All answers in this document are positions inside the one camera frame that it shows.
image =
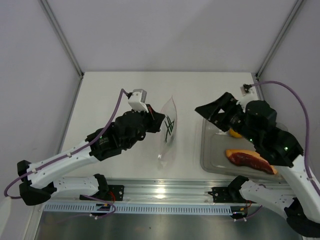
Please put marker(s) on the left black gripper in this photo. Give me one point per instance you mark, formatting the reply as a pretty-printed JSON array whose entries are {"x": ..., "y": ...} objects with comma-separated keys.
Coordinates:
[{"x": 155, "y": 118}]

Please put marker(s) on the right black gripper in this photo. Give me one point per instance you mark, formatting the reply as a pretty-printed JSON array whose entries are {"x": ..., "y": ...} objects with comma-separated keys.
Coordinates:
[{"x": 227, "y": 103}]

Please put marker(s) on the green scallion toy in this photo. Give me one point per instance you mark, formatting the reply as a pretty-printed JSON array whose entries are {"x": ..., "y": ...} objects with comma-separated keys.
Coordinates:
[{"x": 169, "y": 124}]

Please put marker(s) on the clear pink zip bag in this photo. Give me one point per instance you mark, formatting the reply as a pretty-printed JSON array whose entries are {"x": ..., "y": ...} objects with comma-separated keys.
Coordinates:
[{"x": 167, "y": 151}]

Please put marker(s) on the yellow lemon toy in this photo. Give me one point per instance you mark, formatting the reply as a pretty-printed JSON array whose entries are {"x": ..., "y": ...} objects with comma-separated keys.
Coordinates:
[{"x": 234, "y": 134}]

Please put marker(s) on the red meat slice toy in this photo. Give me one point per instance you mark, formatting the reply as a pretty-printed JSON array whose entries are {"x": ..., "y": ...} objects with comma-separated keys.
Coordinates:
[{"x": 251, "y": 159}]

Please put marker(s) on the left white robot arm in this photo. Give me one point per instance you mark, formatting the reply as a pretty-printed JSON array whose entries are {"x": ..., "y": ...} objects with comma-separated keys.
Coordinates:
[{"x": 47, "y": 178}]

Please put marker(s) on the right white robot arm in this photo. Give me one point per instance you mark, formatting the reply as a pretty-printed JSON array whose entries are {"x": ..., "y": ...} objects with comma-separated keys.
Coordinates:
[{"x": 256, "y": 122}]

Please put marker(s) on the clear plastic food container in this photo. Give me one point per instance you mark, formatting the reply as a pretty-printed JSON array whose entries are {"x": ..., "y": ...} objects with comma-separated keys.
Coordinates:
[{"x": 213, "y": 159}]

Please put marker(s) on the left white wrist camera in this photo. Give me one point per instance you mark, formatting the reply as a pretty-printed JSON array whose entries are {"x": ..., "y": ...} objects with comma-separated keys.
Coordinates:
[{"x": 137, "y": 99}]

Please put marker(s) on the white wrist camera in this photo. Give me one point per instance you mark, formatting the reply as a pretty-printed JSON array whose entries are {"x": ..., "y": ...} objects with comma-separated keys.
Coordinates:
[
  {"x": 137, "y": 99},
  {"x": 248, "y": 95}
]

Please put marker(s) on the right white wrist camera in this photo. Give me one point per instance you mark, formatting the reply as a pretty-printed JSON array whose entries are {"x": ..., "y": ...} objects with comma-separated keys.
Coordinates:
[{"x": 248, "y": 95}]

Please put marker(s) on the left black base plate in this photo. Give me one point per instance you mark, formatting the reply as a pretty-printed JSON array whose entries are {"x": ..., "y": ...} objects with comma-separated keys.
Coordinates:
[{"x": 115, "y": 193}]

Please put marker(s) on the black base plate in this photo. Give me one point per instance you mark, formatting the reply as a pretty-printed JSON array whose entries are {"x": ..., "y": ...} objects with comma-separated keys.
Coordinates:
[
  {"x": 115, "y": 193},
  {"x": 222, "y": 196}
]

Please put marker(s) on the aluminium mounting rail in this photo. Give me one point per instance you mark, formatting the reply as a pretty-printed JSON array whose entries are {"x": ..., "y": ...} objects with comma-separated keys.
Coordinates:
[{"x": 162, "y": 191}]

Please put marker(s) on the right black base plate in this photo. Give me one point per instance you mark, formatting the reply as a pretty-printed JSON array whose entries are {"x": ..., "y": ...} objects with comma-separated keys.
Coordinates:
[{"x": 222, "y": 196}]

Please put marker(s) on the white slotted cable duct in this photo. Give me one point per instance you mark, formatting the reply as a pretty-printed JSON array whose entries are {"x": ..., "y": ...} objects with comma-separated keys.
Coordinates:
[{"x": 130, "y": 208}]

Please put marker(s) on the right aluminium frame post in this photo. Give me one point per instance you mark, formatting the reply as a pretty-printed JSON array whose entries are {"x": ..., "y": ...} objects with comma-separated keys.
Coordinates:
[{"x": 280, "y": 36}]

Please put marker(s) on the aluminium frame post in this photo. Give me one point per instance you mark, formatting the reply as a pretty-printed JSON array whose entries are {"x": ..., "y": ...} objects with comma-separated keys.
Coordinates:
[
  {"x": 52, "y": 19},
  {"x": 280, "y": 36}
]

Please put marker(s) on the left aluminium frame post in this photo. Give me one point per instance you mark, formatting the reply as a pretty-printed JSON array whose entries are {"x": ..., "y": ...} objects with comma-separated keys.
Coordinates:
[{"x": 52, "y": 19}]

